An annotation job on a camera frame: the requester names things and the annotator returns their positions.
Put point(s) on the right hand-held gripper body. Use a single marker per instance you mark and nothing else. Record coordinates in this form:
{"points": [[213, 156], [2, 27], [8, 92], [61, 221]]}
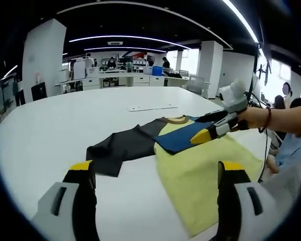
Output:
{"points": [[235, 98]]}

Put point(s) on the grey mesh office chair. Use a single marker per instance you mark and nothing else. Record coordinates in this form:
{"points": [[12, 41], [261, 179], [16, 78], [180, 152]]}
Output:
{"points": [[196, 84]]}

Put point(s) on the blue plastic bin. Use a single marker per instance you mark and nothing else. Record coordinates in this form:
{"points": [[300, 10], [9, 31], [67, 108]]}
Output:
{"points": [[157, 70]]}

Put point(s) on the black camera stand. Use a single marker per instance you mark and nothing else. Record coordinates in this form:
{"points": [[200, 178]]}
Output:
{"points": [[267, 72]]}

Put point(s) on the ceiling light strip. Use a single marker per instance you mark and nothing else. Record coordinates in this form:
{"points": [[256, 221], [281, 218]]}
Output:
{"points": [[130, 37], [240, 17], [125, 48]]}

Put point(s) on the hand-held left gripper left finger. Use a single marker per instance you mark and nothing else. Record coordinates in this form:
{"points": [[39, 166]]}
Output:
{"points": [[81, 200]]}

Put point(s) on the long white counter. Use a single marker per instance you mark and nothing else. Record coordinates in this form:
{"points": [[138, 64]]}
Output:
{"points": [[141, 80]]}

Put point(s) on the white table slot plate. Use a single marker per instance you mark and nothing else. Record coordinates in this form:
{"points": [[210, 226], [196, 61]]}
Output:
{"points": [[153, 108]]}

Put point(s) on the person's right hand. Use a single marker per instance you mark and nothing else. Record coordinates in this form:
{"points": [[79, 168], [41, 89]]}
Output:
{"points": [[256, 119]]}

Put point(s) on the yellow colour-block garment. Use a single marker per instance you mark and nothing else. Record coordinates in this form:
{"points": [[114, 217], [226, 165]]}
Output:
{"points": [[203, 175]]}

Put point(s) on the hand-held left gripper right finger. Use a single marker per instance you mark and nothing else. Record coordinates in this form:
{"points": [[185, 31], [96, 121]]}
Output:
{"points": [[232, 200]]}

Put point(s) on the ceiling air vent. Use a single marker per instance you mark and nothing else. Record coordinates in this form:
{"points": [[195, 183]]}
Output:
{"points": [[115, 43]]}

